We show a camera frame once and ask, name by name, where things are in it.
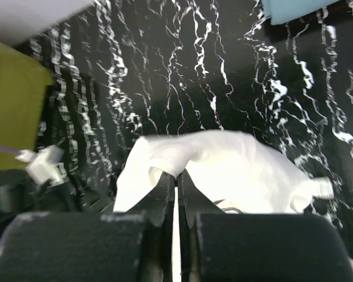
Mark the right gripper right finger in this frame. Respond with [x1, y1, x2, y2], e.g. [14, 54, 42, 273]
[177, 172, 353, 281]

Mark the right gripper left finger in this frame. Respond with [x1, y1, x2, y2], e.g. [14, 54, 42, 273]
[0, 173, 175, 281]

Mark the white printed t shirt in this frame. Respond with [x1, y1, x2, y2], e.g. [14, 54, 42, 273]
[114, 130, 319, 214]

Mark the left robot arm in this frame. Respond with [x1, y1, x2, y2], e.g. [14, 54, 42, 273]
[0, 169, 114, 238]

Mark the black marble pattern mat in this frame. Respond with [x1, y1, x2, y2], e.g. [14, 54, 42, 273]
[16, 1, 353, 231]

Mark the olive green plastic basket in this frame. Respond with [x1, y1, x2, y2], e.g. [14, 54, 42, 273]
[0, 43, 53, 170]

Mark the folded blue t shirt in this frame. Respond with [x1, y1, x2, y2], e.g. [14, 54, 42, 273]
[261, 0, 338, 25]

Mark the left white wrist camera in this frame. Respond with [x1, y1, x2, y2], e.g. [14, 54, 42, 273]
[15, 145, 64, 186]

